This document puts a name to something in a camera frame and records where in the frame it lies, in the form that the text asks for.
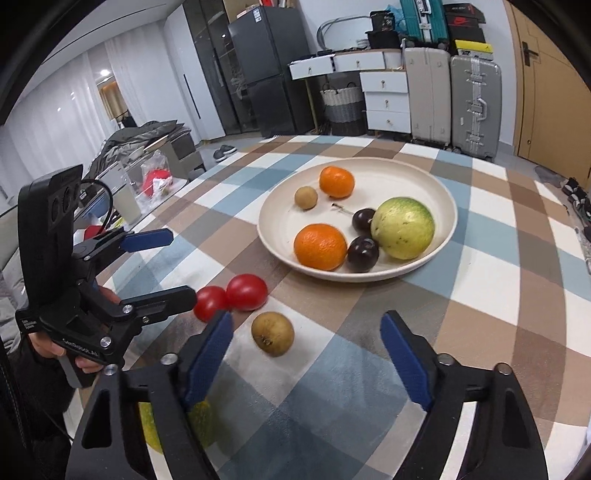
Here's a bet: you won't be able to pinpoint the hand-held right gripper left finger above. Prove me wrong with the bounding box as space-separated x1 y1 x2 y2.
67 310 234 480

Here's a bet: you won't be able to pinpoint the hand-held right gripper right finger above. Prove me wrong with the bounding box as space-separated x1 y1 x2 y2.
381 310 548 480

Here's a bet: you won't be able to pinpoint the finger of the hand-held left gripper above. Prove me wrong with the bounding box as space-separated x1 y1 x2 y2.
117 228 175 254
112 285 198 325

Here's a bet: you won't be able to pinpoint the red tomato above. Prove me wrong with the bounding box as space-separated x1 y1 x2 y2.
193 285 228 323
225 274 269 311

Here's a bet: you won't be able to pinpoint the yellow-green round fruit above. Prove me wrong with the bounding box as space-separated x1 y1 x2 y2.
139 399 215 455

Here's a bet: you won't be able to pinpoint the brown fruit with dark calyx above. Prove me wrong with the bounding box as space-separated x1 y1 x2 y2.
251 311 295 357

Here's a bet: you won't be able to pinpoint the dark purple plum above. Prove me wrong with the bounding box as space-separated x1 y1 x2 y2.
346 237 380 273
352 208 377 233

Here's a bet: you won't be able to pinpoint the green speckled round fruit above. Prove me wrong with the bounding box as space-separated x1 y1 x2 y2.
370 197 435 260

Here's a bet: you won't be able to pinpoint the orange tangerine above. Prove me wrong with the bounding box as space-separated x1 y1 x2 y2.
294 223 348 271
319 166 355 198

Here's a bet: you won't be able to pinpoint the smooth brown round fruit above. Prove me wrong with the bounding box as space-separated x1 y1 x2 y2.
294 185 319 210

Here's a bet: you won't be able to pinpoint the cream round plate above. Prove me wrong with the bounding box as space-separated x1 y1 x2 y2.
257 157 459 283

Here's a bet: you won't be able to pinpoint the person's left forearm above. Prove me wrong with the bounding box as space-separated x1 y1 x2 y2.
0 344 88 480

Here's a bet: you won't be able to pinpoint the person's left hand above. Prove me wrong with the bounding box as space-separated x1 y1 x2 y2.
28 286 122 376

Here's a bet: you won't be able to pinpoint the red plastic bag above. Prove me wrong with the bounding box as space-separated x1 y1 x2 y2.
141 168 172 195

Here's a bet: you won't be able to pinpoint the grey side cabinet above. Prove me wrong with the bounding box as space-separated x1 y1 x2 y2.
168 134 206 182

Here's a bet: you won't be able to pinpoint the dark jacket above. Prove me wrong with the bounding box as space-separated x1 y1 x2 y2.
92 120 191 185

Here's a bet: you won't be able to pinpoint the white curtain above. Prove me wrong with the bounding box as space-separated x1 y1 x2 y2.
0 37 199 217

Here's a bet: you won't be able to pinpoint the dark glass cabinet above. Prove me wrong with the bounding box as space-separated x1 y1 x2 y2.
182 0 245 139

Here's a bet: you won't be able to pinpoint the dark grey refrigerator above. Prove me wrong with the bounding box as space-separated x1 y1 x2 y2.
227 6 315 137

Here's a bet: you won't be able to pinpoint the woven laundry basket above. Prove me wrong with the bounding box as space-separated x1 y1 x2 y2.
320 84 368 136

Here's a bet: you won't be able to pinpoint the dark shoes by door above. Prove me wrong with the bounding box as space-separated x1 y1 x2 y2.
536 164 591 217

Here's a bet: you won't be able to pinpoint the white drawer desk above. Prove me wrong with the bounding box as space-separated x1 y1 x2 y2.
288 48 411 136

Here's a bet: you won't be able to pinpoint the silver suitcase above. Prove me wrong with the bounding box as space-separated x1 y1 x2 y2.
449 54 503 160

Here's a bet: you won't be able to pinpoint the beige suitcase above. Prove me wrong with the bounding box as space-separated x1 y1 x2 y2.
403 46 452 148

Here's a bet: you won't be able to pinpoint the silver metal hoop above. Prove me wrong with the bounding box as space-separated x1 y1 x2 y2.
316 16 371 49

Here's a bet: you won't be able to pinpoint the wooden door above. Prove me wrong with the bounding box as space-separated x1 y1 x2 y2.
503 0 591 167

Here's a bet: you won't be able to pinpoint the black case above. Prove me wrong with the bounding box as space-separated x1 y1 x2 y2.
367 30 402 49

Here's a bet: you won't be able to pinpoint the yellow and black shoebox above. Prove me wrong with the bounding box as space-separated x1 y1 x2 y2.
455 40 492 58

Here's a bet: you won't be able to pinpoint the blue plastic bag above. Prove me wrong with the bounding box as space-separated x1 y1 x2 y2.
385 4 407 33

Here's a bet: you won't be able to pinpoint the plain black shoebox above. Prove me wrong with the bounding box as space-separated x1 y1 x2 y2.
445 23 485 42

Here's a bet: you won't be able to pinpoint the teal suitcase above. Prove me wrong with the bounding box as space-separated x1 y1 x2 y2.
399 0 450 51

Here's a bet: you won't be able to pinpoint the black shoebox with red logo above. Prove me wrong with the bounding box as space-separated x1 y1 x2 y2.
443 4 486 24

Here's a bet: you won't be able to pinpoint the black cable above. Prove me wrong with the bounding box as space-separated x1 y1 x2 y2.
79 178 116 236

